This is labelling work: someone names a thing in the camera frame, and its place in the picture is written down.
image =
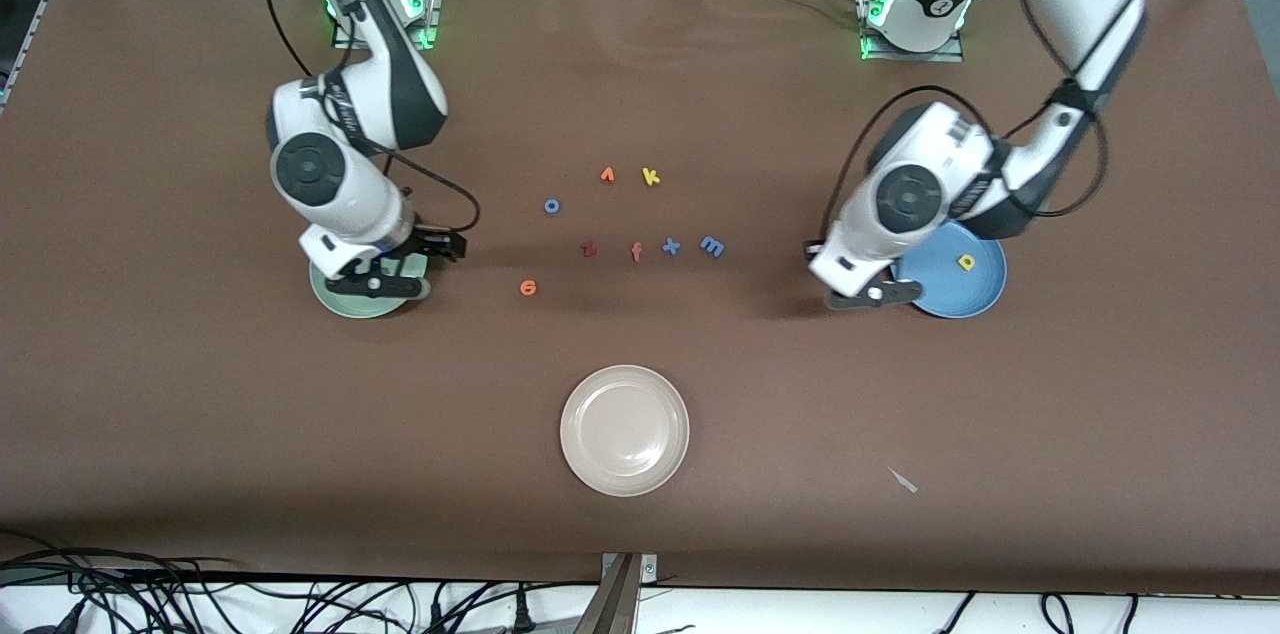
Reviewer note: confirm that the yellow foam letter k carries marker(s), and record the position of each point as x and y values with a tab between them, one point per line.
650	177

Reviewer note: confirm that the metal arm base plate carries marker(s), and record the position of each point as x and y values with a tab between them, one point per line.
910	56
432	4

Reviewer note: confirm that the blue foam letter x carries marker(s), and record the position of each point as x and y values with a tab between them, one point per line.
671	246

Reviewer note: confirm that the blue plate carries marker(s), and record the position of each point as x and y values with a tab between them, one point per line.
960	296

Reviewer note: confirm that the metal table edge bracket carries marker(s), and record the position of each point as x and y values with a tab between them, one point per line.
625	574

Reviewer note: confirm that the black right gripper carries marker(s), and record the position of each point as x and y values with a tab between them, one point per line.
424	245

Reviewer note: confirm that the blue foam letter m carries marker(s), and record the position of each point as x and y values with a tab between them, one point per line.
712	246

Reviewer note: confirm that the black power plug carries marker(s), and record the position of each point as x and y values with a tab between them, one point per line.
520	611

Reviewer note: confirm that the green plate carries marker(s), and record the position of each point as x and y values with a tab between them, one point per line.
350	308

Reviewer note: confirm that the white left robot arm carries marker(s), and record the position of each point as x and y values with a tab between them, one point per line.
910	199

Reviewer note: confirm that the small white paper scrap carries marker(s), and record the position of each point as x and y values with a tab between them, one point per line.
903	480

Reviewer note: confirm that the beige plate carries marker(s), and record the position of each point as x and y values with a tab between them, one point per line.
625	431

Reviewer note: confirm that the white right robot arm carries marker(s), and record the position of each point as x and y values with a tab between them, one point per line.
340	174

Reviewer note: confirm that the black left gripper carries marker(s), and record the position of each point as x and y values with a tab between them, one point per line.
809	255

